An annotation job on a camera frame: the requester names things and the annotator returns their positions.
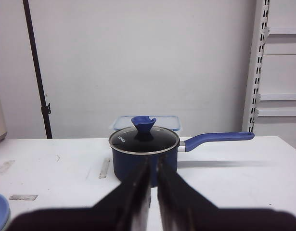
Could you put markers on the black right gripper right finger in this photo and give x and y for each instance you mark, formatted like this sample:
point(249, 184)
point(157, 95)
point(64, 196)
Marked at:
point(182, 207)

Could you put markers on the dark blue saucepan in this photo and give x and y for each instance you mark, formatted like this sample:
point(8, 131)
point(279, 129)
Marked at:
point(123, 163)

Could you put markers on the green bowl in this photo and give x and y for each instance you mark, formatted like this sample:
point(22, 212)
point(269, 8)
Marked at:
point(5, 220)

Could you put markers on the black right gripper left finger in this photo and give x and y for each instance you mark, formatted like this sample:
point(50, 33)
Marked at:
point(126, 207)

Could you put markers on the white slotted shelf rack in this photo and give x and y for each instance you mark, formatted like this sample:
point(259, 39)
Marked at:
point(270, 101)

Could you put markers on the glass pot lid blue knob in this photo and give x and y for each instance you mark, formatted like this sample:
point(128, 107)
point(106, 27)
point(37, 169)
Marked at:
point(143, 137)

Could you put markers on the black tripod pole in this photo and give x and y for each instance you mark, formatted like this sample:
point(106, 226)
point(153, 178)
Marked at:
point(45, 108)

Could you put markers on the clear plastic container blue rim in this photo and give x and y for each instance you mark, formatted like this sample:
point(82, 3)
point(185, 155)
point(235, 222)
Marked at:
point(171, 122)

